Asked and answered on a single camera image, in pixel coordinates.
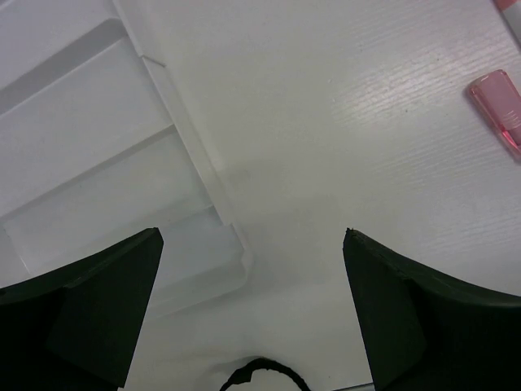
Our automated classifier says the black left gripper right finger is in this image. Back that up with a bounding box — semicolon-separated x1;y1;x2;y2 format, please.
343;229;520;390

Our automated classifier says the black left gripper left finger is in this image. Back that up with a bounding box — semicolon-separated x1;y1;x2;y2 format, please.
1;228;164;390

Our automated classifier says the white plastic organizer tray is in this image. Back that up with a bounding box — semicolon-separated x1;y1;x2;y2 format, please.
1;1;252;319

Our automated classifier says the black cable loop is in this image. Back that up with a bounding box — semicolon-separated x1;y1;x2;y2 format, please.
219;356;311;391

